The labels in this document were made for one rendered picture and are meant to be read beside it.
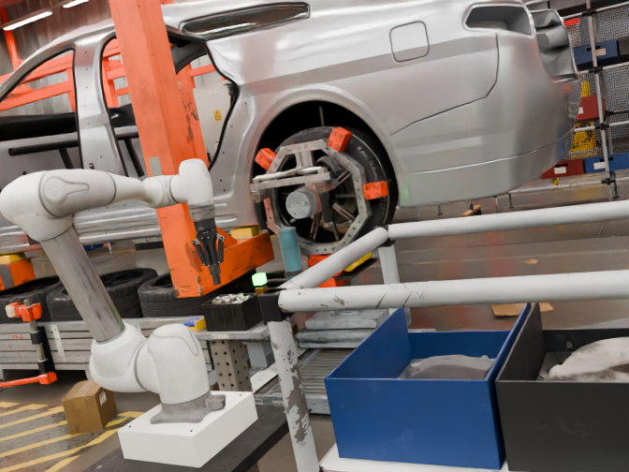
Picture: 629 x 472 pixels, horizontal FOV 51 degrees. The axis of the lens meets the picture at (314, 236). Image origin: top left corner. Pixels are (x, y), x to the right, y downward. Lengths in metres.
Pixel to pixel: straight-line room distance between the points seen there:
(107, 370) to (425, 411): 1.50
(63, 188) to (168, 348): 0.57
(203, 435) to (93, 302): 0.51
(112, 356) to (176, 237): 1.08
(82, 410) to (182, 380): 1.33
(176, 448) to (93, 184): 0.79
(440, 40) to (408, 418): 2.33
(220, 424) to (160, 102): 1.54
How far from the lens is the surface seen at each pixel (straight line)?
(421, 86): 3.02
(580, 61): 6.38
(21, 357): 4.29
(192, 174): 2.31
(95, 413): 3.33
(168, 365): 2.06
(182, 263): 3.13
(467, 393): 0.79
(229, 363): 2.80
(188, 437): 2.00
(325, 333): 3.37
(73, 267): 2.05
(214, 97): 8.08
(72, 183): 1.86
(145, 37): 3.09
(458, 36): 2.98
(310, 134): 3.23
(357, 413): 0.86
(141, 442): 2.14
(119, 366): 2.16
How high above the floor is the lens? 1.18
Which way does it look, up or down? 9 degrees down
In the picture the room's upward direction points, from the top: 11 degrees counter-clockwise
